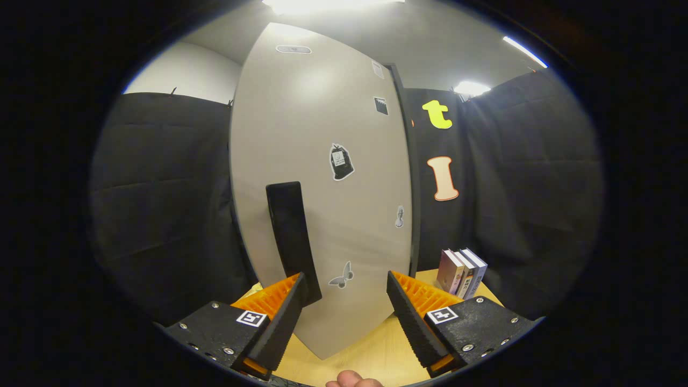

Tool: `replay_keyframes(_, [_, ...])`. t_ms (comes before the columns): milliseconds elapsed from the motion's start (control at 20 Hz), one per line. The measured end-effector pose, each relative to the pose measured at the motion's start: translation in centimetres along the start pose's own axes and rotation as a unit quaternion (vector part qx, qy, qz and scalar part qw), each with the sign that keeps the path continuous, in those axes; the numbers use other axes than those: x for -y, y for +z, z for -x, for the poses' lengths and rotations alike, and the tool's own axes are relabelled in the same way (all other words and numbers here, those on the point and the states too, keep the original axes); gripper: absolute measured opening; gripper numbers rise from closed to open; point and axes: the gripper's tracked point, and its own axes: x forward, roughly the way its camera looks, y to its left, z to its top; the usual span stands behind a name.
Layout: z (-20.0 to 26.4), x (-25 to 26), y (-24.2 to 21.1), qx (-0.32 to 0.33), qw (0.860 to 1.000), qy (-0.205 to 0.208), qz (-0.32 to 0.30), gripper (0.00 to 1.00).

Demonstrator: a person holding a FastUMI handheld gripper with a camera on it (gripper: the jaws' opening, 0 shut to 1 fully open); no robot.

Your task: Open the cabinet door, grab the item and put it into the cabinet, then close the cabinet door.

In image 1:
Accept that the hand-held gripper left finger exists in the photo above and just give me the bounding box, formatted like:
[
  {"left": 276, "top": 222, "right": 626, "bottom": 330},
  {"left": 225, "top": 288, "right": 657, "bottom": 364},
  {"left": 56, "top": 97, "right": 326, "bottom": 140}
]
[{"left": 156, "top": 271, "right": 308, "bottom": 381}]

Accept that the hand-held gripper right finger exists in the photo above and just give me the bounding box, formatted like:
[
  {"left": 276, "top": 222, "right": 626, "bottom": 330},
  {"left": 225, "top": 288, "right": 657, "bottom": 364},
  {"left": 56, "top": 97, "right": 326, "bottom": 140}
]
[{"left": 386, "top": 270, "right": 538, "bottom": 378}]

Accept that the black door handle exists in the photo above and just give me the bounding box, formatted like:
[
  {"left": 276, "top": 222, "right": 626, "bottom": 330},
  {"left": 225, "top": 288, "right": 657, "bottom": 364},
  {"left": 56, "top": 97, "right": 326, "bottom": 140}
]
[{"left": 266, "top": 181, "right": 323, "bottom": 307}]

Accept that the beige cabinet door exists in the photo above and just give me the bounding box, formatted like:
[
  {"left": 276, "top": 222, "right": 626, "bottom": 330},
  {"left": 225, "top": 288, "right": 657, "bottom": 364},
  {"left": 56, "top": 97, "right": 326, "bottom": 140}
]
[{"left": 228, "top": 21, "right": 413, "bottom": 361}]

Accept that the white spine book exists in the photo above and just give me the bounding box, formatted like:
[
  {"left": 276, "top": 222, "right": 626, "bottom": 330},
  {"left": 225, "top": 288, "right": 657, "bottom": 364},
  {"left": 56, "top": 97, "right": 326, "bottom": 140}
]
[{"left": 453, "top": 249, "right": 478, "bottom": 299}]

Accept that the grey blue book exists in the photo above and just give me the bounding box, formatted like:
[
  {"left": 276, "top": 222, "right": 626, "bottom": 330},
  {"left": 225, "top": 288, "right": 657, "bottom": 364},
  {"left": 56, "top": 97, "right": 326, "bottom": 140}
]
[{"left": 460, "top": 248, "right": 488, "bottom": 300}]

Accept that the dark grey cabinet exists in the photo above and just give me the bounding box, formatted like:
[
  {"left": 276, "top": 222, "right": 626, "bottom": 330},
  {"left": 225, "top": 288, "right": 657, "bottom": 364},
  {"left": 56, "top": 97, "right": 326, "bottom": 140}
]
[{"left": 384, "top": 63, "right": 422, "bottom": 277}]

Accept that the black backdrop cloth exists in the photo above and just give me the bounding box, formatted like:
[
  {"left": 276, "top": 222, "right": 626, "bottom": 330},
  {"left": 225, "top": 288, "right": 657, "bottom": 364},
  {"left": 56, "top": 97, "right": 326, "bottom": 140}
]
[
  {"left": 90, "top": 91, "right": 253, "bottom": 326},
  {"left": 403, "top": 70, "right": 605, "bottom": 320}
]

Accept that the small ceiling light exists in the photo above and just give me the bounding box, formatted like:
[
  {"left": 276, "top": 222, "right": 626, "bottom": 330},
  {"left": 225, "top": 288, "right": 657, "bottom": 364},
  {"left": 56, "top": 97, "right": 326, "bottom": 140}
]
[{"left": 453, "top": 81, "right": 491, "bottom": 97}]

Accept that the large ceiling light panel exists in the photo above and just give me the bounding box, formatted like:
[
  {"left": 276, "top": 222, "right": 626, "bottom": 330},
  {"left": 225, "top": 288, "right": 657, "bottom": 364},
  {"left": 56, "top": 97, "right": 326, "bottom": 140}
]
[{"left": 262, "top": 0, "right": 406, "bottom": 15}]

